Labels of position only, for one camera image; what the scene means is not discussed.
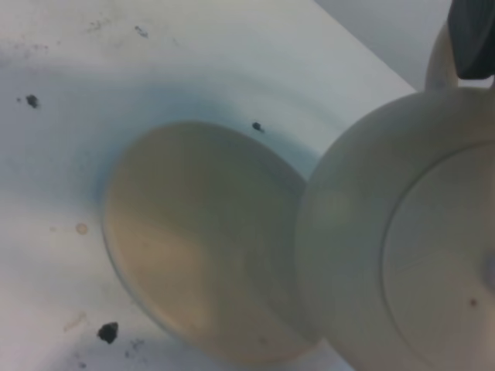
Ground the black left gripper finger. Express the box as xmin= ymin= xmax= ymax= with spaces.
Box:
xmin=447 ymin=0 xmax=494 ymax=80

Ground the beige ceramic teapot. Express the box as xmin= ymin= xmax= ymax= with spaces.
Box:
xmin=295 ymin=29 xmax=494 ymax=370

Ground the beige teapot saucer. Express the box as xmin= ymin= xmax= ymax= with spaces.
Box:
xmin=103 ymin=121 xmax=320 ymax=365

